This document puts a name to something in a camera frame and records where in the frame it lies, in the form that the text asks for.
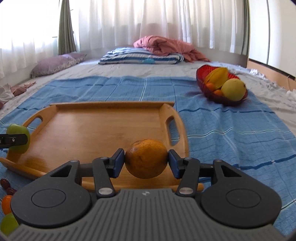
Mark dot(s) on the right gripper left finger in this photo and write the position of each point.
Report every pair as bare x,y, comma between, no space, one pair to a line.
68,177

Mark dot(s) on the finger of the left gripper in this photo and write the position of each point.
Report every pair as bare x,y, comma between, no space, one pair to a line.
10,140

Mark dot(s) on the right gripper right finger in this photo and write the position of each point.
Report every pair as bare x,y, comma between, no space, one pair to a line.
188,170

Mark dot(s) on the green apple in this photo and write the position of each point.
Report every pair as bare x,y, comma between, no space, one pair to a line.
8,224
15,129

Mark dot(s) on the red jujube date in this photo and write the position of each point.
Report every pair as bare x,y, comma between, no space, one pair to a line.
10,191
5,183

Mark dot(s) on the large orange fruit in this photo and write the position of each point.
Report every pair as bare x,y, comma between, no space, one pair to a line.
146,158

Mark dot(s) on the small mandarin orange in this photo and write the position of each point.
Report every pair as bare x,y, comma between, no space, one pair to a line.
6,204

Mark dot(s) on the pile of clothes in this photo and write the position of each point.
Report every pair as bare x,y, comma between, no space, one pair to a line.
10,92

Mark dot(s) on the wooden serving tray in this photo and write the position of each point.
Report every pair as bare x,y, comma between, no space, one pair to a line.
87,130

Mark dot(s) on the blue checked blanket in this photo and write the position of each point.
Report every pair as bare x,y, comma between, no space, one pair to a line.
250,137

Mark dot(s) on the purple pillow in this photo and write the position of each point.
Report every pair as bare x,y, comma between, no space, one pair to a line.
56,64

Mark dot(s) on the small orange in bowl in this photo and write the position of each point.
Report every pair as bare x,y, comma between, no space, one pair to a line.
218,92
211,87

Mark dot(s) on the yellow mango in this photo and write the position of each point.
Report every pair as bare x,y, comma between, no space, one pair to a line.
234,89

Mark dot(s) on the yellow starfruit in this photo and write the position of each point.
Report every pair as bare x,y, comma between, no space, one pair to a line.
218,77

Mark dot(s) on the red fruit bowl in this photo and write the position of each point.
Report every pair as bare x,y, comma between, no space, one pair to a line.
215,95

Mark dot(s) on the white sheer curtain left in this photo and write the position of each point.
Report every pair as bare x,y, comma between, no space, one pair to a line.
28,29

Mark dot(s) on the white sheer curtain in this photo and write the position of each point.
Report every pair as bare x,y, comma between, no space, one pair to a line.
28,29
206,24

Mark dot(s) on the green curtain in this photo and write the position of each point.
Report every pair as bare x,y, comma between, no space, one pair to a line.
66,43

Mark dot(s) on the pink crumpled blanket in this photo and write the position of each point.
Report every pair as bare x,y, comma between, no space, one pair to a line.
163,46

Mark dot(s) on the blue striped pillow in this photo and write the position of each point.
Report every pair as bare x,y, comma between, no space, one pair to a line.
129,55

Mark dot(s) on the white bed sheet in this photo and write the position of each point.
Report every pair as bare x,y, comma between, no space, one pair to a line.
281,101

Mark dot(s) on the green curtain right edge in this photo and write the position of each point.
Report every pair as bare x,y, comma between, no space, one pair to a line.
246,26

